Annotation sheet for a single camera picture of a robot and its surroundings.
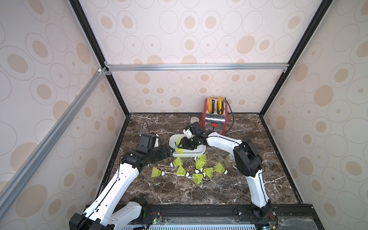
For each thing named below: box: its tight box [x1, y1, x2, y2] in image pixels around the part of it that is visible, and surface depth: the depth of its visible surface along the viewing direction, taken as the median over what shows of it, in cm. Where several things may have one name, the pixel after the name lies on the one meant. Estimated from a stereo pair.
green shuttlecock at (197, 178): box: [192, 173, 204, 185], surface depth 85 cm
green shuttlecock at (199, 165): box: [195, 159, 206, 174], surface depth 89 cm
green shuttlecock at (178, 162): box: [169, 156, 184, 167], surface depth 91 cm
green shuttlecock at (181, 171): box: [176, 165, 190, 177], surface depth 87 cm
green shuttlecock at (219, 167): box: [214, 161, 229, 175], surface depth 89 cm
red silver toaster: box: [201, 97, 229, 136], surface depth 97 cm
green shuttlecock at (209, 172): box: [203, 167, 215, 179], surface depth 89 cm
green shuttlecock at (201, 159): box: [194, 153, 207, 165], surface depth 92 cm
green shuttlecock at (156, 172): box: [150, 166, 165, 178], surface depth 87 cm
